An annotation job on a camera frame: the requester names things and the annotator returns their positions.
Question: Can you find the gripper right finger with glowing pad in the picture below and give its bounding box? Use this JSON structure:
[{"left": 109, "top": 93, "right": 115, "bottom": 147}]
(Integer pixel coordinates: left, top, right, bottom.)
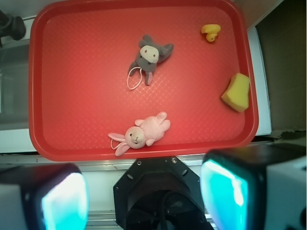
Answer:
[{"left": 200, "top": 143, "right": 307, "bottom": 230}]

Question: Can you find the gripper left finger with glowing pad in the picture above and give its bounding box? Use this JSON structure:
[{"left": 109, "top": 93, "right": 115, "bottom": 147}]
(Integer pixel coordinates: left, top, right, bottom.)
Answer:
[{"left": 0, "top": 163, "right": 89, "bottom": 230}]

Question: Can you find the yellow green sponge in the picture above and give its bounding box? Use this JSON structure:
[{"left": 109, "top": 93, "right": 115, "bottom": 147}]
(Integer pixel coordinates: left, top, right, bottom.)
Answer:
[{"left": 221, "top": 73, "right": 250, "bottom": 112}]

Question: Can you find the red plastic tray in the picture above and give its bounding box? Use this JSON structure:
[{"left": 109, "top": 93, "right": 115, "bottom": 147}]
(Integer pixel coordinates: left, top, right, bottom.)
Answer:
[{"left": 29, "top": 0, "right": 258, "bottom": 161}]

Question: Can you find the pink plush bunny toy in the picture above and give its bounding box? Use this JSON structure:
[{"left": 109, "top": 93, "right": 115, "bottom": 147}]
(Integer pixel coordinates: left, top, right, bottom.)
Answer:
[{"left": 108, "top": 112, "right": 171, "bottom": 157}]

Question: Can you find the grey toy sink basin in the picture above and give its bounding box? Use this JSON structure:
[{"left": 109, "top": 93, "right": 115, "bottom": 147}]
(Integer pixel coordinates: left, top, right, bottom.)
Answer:
[{"left": 0, "top": 39, "right": 29, "bottom": 131}]

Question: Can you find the yellow rubber duck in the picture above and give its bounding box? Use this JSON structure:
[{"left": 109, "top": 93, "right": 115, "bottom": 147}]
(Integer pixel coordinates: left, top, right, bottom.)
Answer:
[{"left": 201, "top": 24, "right": 221, "bottom": 42}]

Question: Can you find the grey plush mouse toy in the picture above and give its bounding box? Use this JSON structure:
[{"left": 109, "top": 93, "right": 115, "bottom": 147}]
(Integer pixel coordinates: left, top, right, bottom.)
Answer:
[{"left": 126, "top": 34, "right": 175, "bottom": 91}]

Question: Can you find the grey sink faucet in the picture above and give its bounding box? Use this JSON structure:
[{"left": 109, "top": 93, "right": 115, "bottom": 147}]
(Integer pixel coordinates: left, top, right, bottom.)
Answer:
[{"left": 0, "top": 11, "right": 26, "bottom": 41}]

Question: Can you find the aluminium rail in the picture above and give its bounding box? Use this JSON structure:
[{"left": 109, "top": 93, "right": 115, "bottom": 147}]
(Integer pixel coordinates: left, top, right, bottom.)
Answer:
[{"left": 0, "top": 153, "right": 207, "bottom": 173}]

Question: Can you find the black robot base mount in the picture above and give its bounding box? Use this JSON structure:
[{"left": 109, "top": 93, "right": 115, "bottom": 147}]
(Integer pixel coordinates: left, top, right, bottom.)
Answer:
[{"left": 113, "top": 157, "right": 213, "bottom": 230}]

